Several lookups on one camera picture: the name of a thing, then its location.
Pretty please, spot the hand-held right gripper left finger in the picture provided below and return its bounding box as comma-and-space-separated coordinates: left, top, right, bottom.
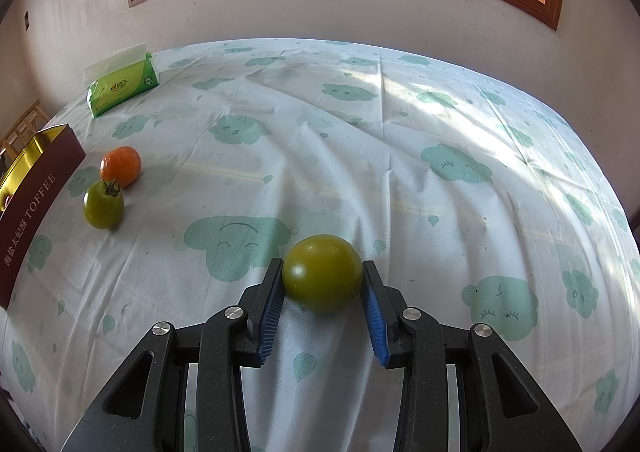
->
60, 258, 286, 452

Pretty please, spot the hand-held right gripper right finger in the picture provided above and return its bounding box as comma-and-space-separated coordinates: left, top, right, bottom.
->
361, 260, 583, 452

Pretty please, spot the maroon tin box gold inside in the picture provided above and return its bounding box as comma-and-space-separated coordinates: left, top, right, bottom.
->
0, 124, 86, 310

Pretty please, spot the white cloud-print tablecloth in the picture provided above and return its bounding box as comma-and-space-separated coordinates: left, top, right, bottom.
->
0, 39, 640, 452

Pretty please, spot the green tomato with stem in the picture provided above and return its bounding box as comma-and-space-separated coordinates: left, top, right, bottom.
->
83, 179, 125, 231

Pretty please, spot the mandarin orange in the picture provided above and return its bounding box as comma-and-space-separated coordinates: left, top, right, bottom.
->
100, 146, 143, 189

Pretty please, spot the green tissue pack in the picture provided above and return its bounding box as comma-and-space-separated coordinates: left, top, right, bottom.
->
82, 42, 161, 119

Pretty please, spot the light wooden chair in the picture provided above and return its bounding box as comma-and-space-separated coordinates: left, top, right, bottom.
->
0, 100, 51, 160

